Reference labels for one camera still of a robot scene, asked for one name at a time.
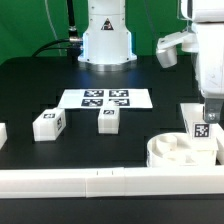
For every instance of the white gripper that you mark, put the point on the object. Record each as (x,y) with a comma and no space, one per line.
(204,37)

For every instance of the white round stool seat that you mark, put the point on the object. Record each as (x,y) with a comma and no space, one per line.
(177,149)

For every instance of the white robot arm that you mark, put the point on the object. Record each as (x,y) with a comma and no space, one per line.
(107,45)

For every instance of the white marker tag sheet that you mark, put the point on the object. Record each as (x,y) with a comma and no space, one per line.
(96,98)

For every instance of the white U-shaped fence frame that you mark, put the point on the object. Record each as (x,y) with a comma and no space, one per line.
(110,182)

